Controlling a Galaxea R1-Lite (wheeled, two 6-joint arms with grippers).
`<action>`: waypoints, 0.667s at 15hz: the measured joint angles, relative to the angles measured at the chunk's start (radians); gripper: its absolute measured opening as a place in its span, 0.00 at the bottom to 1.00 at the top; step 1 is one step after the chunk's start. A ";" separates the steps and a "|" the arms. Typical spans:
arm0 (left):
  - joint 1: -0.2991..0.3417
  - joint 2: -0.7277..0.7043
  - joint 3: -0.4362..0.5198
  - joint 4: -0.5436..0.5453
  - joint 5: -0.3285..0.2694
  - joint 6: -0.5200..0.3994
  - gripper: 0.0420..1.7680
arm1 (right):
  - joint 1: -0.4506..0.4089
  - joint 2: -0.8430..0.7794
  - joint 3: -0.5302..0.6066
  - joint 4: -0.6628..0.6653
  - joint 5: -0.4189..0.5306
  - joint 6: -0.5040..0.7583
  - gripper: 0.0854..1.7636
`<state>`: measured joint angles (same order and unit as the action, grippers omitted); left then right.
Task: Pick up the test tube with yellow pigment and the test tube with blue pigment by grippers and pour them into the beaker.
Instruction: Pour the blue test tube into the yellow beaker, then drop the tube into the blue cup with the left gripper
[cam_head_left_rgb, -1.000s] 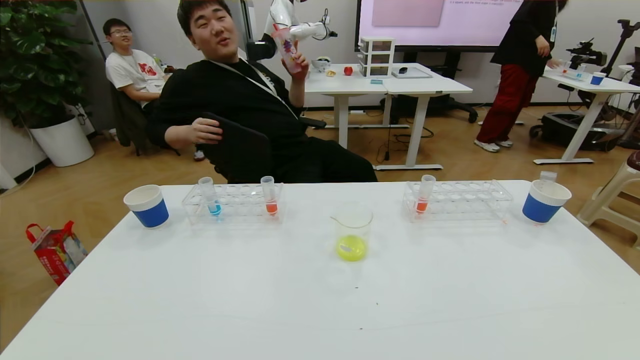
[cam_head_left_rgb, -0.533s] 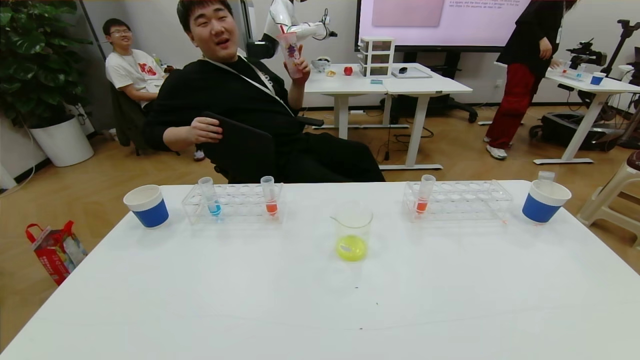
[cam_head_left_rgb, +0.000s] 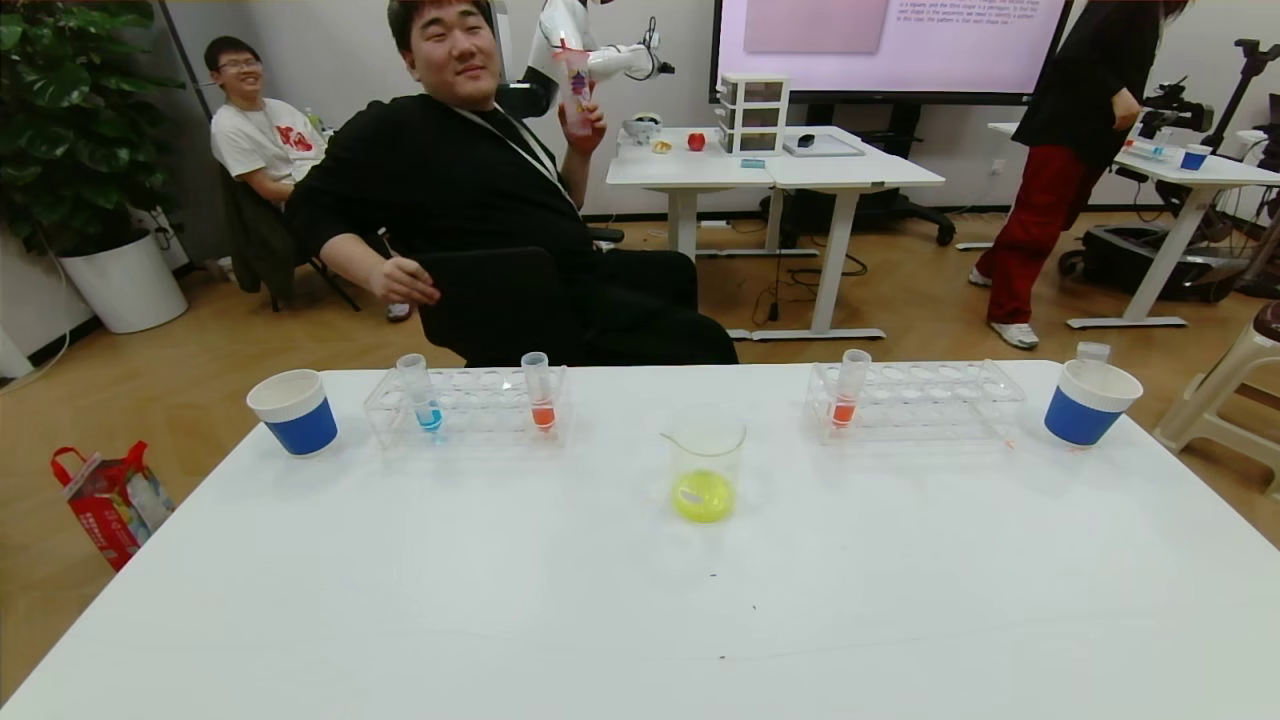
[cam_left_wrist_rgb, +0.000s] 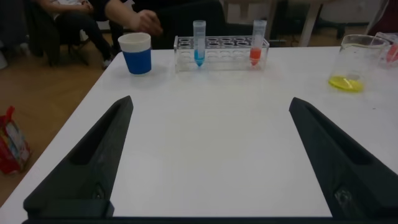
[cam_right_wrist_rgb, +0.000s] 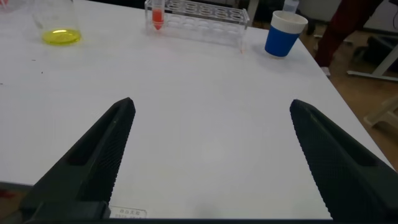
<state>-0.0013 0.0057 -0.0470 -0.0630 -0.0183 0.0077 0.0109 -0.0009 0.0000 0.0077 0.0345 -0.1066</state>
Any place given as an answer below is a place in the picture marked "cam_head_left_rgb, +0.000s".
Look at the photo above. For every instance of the blue pigment test tube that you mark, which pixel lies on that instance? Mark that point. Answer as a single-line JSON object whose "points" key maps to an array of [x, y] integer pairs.
{"points": [[427, 412]]}

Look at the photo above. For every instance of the plastic bubble tea cup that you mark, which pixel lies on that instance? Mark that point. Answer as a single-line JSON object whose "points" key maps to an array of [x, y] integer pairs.
{"points": [[578, 90]]}

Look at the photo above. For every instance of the yellow pigment test tube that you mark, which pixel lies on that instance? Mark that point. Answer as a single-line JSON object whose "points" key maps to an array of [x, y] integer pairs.
{"points": [[1093, 352]]}

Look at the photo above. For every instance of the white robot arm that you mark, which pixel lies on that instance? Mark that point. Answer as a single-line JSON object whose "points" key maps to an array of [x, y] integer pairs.
{"points": [[625, 60]]}

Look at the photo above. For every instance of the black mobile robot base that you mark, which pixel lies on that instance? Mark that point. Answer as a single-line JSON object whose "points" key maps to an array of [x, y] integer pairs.
{"points": [[1130, 258]]}

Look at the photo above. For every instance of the orange pigment test tube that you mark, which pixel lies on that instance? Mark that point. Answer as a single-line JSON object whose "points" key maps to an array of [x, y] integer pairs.
{"points": [[845, 410], [542, 412]]}

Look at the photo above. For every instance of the clear glass beaker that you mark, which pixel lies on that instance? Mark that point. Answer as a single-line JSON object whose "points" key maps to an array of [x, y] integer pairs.
{"points": [[705, 495]]}

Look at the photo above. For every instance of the clear acrylic test tube rack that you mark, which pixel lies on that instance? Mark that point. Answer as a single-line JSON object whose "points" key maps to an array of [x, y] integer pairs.
{"points": [[480, 412], [930, 402]]}

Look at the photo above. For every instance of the small clear tube rack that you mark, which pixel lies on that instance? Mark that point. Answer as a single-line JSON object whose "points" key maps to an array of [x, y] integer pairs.
{"points": [[1150, 152]]}

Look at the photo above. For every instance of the man in black clothes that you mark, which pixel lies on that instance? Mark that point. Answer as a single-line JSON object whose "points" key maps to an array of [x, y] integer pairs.
{"points": [[450, 190]]}

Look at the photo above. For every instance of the clear drawer organiser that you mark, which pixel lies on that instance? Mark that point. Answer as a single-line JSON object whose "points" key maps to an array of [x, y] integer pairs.
{"points": [[755, 112]]}

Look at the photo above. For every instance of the white double desk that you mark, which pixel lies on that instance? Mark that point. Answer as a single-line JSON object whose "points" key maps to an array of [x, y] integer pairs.
{"points": [[850, 172]]}

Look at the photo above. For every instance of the grey tablet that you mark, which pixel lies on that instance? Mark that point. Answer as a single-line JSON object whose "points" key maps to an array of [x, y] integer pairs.
{"points": [[835, 147]]}

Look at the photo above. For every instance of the blue white paper cup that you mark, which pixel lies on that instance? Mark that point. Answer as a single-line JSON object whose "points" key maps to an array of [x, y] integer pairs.
{"points": [[300, 427], [1082, 420]]}

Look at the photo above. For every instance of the large display screen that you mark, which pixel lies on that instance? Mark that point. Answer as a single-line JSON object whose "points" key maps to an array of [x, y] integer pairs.
{"points": [[890, 60]]}

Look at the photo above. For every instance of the folding chair with dark jacket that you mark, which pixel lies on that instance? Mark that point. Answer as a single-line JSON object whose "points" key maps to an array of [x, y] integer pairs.
{"points": [[255, 240]]}

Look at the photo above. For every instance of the man in white t-shirt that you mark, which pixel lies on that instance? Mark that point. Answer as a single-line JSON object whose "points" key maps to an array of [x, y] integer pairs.
{"points": [[260, 140]]}

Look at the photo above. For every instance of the white plant pot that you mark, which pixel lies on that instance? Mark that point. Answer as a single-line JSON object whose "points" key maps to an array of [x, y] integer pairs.
{"points": [[127, 288]]}

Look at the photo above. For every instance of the red shopping bag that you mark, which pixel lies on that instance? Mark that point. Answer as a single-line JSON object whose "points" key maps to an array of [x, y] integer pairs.
{"points": [[107, 512]]}

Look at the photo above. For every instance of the white single desk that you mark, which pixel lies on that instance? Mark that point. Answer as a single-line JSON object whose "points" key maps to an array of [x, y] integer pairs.
{"points": [[1200, 175]]}

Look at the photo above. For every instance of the small blue paper cup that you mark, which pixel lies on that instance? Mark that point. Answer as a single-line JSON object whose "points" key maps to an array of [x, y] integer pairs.
{"points": [[1195, 158]]}

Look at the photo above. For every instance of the beige plastic stool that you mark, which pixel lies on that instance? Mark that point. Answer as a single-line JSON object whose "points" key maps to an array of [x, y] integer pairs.
{"points": [[1230, 400]]}

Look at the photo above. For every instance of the black device on desk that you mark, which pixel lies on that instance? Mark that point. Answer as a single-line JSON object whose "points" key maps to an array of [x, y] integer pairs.
{"points": [[1180, 105]]}

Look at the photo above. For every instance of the green potted plant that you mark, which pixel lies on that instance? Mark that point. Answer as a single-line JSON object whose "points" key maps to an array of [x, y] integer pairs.
{"points": [[70, 120]]}

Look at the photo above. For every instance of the black tripod stand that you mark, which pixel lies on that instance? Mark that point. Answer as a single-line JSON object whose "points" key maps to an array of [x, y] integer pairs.
{"points": [[1255, 47]]}

